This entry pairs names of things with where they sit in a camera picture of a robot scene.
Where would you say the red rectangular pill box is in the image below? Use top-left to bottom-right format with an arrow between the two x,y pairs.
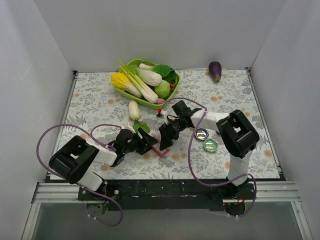
151,134 -> 170,157

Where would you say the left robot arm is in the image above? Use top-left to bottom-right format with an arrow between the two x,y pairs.
49,128 -> 159,200

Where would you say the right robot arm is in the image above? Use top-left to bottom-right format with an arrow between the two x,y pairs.
157,97 -> 260,199

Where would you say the pink toy onion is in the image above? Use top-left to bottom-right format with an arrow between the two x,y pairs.
156,98 -> 166,105

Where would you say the green plastic vegetable basket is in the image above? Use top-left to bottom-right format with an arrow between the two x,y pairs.
110,59 -> 181,110

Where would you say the white toy radish with leaves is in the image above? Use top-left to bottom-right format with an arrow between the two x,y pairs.
128,100 -> 150,133

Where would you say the floral patterned table mat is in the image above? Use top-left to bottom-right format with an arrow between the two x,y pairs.
59,69 -> 280,180

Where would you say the white toy celery stalk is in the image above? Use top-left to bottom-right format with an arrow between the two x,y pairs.
117,59 -> 159,104

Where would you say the green toy cabbage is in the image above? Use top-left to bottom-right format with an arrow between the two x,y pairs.
154,80 -> 171,99

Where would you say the green round pill case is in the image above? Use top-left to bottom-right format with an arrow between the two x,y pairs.
203,138 -> 219,153

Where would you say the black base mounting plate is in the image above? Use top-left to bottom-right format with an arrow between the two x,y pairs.
44,174 -> 287,213

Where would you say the green toy bok choy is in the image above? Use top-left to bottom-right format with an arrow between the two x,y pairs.
139,63 -> 176,83

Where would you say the yellow toy napa cabbage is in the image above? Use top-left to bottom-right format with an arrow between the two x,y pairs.
110,72 -> 142,98

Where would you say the purple toy eggplant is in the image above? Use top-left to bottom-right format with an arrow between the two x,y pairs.
208,61 -> 222,83

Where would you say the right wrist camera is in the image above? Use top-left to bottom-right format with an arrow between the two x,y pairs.
156,109 -> 167,119

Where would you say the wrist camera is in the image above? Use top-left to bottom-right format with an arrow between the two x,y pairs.
156,109 -> 167,119
124,123 -> 136,133

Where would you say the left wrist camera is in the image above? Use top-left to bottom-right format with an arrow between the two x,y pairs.
124,123 -> 136,133

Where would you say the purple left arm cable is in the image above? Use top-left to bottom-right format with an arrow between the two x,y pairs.
36,123 -> 125,227

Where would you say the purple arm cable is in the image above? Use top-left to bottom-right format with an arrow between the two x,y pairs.
36,123 -> 125,227
161,97 -> 257,218

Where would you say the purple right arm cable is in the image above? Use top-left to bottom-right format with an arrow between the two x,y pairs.
161,97 -> 257,218

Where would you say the aluminium frame rail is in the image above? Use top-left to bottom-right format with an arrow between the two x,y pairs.
21,182 -> 81,240

